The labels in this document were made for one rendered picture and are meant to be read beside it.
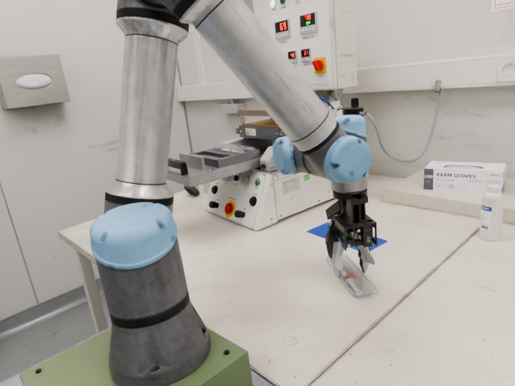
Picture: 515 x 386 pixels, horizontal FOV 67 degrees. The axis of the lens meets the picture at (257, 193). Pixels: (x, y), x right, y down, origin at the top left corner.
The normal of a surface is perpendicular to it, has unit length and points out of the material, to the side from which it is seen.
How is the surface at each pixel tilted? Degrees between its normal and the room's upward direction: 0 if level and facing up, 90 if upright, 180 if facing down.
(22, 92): 90
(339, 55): 90
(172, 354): 68
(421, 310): 0
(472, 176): 87
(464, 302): 0
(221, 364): 4
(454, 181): 90
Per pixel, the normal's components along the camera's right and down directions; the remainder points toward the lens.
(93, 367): -0.15, -0.96
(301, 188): 0.61, 0.17
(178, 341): 0.58, -0.21
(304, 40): -0.78, 0.26
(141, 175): 0.27, 0.17
